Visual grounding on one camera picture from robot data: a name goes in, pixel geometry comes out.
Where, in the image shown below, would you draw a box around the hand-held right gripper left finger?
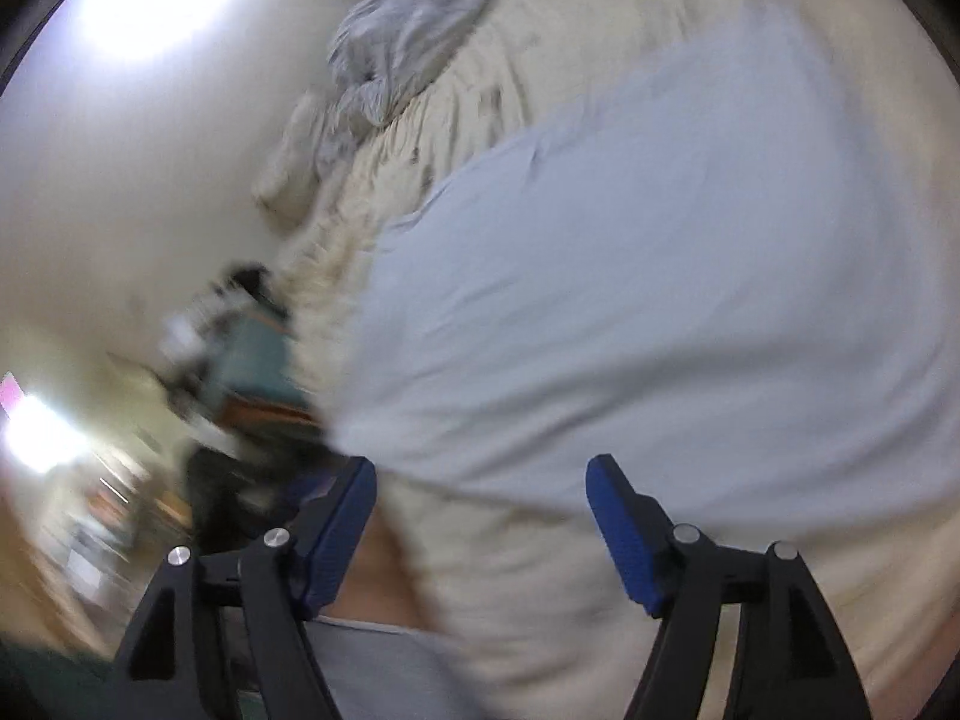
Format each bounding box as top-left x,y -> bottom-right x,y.
112,456 -> 378,720

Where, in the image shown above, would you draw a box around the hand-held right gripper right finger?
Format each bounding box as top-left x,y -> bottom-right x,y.
585,454 -> 871,720

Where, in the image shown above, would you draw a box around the white printed t-shirt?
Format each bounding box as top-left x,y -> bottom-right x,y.
330,0 -> 960,518

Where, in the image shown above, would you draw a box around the person's left leg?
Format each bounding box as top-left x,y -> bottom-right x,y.
330,516 -> 434,632

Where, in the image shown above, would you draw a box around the yellow cartoon-print bed sheet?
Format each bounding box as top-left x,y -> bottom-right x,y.
255,0 -> 960,720

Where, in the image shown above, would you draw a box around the person's grey shorts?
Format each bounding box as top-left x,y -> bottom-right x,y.
300,613 -> 500,720

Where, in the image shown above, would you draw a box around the teal orange-striped mattress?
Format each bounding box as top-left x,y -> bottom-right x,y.
214,307 -> 323,428

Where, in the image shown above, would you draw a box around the pale patterned pillow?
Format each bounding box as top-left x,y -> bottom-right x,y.
251,86 -> 342,230

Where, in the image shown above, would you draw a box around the grey crumpled quilt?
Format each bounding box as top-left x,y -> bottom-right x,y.
326,0 -> 497,130

